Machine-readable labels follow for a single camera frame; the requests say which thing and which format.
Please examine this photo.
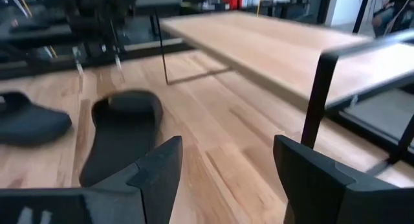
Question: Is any wooden shelf black metal frame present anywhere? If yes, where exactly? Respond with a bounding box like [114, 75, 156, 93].
[154, 9, 414, 177]

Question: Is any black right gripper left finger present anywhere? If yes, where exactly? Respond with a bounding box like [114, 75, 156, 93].
[82, 135, 184, 224]

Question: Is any black rubber slide sandal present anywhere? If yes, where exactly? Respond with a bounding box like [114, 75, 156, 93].
[79, 89, 164, 188]
[0, 91, 72, 147]

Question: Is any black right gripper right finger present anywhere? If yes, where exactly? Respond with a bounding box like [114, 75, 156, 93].
[273, 135, 392, 224]

